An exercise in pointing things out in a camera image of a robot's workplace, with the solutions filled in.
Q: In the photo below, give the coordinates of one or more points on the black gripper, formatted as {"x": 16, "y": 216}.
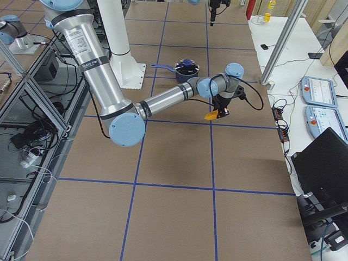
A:
{"x": 213, "y": 6}
{"x": 221, "y": 103}

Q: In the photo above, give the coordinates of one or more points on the black laptop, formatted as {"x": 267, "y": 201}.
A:
{"x": 321, "y": 169}

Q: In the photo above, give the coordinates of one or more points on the lower teach pendant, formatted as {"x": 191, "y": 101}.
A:
{"x": 320, "y": 118}

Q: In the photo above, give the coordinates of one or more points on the blue saucepan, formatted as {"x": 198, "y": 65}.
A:
{"x": 179, "y": 77}

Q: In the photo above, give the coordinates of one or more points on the teach pendant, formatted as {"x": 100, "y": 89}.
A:
{"x": 318, "y": 91}
{"x": 320, "y": 118}

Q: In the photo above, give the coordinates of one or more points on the yellow corn cob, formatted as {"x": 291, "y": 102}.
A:
{"x": 212, "y": 115}

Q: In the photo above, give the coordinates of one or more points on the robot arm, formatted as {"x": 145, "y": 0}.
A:
{"x": 107, "y": 76}

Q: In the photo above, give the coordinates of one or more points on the glass pot lid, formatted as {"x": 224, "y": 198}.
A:
{"x": 186, "y": 67}

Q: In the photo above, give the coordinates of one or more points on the white camera mast base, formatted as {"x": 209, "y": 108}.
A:
{"x": 128, "y": 72}

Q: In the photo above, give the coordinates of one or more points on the black orange power strip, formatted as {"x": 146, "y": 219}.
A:
{"x": 281, "y": 125}

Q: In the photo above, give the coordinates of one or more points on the small black square pad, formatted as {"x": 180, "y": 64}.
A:
{"x": 264, "y": 46}

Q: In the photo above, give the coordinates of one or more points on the upper teach pendant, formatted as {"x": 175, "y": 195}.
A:
{"x": 318, "y": 91}

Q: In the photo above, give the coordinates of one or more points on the yellow cup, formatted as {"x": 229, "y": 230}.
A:
{"x": 267, "y": 17}

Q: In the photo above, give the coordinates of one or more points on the aluminium frame post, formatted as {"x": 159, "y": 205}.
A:
{"x": 286, "y": 32}

